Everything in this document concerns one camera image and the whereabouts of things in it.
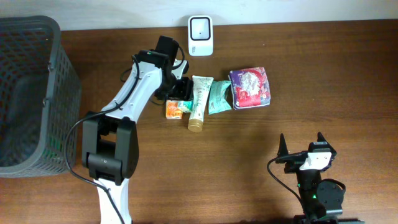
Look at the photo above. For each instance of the small teal tissue packet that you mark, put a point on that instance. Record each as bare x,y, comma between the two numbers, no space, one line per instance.
185,106

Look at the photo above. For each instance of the mint green snack packet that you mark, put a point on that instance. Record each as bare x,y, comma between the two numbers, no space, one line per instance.
218,97

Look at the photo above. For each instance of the orange snack packet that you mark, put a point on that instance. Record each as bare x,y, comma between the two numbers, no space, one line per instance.
172,111

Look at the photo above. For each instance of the cream tube gold cap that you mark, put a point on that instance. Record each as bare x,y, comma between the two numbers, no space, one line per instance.
201,90

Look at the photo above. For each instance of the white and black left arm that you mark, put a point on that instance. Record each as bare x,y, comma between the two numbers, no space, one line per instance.
110,149

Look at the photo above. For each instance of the red purple tissue pack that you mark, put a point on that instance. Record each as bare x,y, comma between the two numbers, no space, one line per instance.
250,88

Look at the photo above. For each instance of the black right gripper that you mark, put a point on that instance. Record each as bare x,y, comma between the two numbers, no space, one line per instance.
294,158

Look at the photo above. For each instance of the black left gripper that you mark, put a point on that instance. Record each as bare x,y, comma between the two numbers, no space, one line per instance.
186,91

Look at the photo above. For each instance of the white barcode scanner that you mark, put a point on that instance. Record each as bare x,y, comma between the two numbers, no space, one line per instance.
200,35

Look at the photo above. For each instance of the dark grey plastic basket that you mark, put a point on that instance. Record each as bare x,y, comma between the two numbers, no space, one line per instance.
40,98

